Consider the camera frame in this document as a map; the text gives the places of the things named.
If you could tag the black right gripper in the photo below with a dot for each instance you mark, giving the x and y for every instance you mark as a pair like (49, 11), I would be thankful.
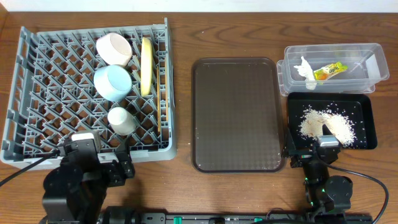
(303, 158)

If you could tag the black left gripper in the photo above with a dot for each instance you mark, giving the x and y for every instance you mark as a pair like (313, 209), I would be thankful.
(117, 168)

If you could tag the pile of cooked rice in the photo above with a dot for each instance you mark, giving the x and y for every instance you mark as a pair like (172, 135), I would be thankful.
(343, 128)

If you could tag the white paper cup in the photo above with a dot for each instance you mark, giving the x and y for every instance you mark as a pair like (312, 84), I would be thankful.
(121, 121)

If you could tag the blue bowl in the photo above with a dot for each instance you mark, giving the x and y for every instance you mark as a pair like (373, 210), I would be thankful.
(112, 82)

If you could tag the yellow plate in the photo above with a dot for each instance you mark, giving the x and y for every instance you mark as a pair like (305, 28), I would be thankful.
(146, 66)

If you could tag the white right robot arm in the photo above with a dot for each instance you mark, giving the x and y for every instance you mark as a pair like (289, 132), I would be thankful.
(329, 196)

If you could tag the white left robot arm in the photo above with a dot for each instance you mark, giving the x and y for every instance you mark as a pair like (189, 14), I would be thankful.
(76, 190)

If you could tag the black waste tray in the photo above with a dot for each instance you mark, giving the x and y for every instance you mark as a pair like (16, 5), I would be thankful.
(356, 108)

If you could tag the grey dishwasher rack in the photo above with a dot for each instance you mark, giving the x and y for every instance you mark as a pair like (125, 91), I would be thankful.
(53, 96)

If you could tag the yellow green snack wrapper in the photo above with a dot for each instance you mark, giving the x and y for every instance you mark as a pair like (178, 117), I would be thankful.
(330, 70)

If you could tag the crumpled white tissue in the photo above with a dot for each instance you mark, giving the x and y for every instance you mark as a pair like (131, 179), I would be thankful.
(305, 70)

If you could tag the dark brown serving tray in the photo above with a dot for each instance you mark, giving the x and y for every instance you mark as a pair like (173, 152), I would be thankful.
(237, 119)

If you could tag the clear plastic bin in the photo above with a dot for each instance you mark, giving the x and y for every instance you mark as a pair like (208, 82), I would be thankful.
(366, 63)

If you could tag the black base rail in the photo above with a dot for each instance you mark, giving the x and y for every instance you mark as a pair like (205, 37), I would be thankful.
(276, 215)

